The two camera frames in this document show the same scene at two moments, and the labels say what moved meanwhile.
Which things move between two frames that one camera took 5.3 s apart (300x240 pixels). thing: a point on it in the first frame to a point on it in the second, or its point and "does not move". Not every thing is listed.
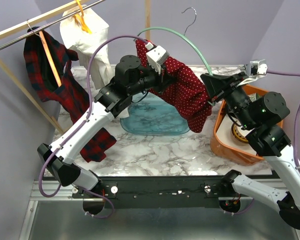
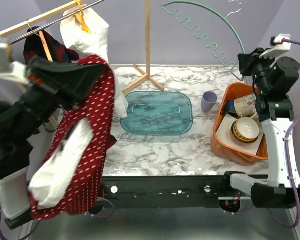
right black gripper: [215, 84] to [246, 60]
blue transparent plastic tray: [153, 114] does not move
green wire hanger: [183, 34] to [206, 35]
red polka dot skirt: [181, 91] to [73, 179]
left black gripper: [163, 81] to [68, 82]
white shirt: [84, 32] does not move
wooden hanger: [49, 54] does not move
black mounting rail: [160, 192] does not move
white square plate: [225, 137] does not move
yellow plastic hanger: [81, 18] does not move
